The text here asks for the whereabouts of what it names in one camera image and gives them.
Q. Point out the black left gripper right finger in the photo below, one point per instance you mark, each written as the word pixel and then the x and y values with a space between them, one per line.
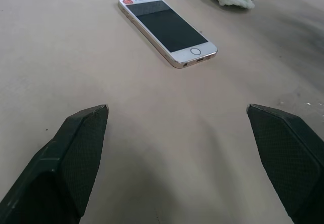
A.
pixel 291 158

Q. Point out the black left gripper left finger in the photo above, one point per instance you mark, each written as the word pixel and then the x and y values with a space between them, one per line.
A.
pixel 58 168

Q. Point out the white gold smartphone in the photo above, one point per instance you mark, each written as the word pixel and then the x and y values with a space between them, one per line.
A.
pixel 167 29

